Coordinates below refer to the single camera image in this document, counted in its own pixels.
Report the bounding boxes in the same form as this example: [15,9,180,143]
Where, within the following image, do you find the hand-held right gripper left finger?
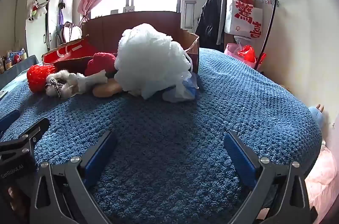
[29,130,118,224]

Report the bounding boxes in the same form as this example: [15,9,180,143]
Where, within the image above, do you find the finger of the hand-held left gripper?
[0,110,21,138]
[0,117,51,161]

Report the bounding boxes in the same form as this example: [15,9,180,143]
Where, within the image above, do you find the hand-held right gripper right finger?
[224,131,318,224]

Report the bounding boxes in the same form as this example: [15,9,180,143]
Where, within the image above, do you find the red foam mesh net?
[26,64,56,93]

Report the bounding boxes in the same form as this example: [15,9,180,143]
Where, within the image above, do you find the white fluffy star scrunchie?
[46,70,81,100]

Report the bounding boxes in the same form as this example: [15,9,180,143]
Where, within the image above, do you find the white sock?
[75,70,108,94]

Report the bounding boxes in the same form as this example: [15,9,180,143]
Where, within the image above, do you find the blue roll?
[162,71,204,104]

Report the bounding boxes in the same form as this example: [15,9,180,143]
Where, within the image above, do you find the red fuzzy sock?
[84,52,118,78]

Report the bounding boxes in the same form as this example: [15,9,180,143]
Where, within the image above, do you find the white mesh bath pouf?
[114,23,192,100]

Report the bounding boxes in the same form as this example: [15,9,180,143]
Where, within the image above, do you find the brown cardboard box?
[42,11,200,74]

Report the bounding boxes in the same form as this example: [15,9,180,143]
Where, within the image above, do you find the light blue soft toy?
[308,104,325,129]

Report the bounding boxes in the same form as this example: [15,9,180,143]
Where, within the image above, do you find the person's left hand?
[7,185,28,215]

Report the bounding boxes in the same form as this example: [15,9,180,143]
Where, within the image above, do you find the teal bed sheet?
[0,73,33,101]

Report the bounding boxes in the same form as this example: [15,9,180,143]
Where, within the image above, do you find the table with dark cloth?
[0,54,41,85]

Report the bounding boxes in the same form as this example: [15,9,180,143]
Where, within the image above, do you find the clutter of table items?
[0,48,28,73]

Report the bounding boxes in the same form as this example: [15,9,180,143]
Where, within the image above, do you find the blue textured blanket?
[0,48,322,224]

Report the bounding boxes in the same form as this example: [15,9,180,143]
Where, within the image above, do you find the pink bedding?
[304,146,339,215]

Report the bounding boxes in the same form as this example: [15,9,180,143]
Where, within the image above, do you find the white wardrobe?
[14,0,75,55]

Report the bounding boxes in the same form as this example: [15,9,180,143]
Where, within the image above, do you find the red plastic bag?
[238,45,267,65]

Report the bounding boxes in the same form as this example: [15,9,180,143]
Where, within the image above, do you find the chair with white cover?
[60,22,83,43]

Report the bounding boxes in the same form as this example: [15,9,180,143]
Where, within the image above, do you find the pink plastic bag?
[225,43,257,69]

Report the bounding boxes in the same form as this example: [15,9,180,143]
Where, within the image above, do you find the hanging fairy plush doll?
[28,0,50,21]

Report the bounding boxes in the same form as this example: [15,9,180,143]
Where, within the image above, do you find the white paper bag red print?
[225,0,264,39]

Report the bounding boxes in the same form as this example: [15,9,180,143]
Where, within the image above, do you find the dark hanging coat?
[195,0,228,53]

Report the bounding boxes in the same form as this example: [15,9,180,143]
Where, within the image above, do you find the white metal stand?
[183,0,197,30]

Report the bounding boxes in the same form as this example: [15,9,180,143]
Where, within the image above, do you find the black clothes rack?
[209,0,280,71]

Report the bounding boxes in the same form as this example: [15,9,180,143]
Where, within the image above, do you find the purple hanging strap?
[57,3,67,29]

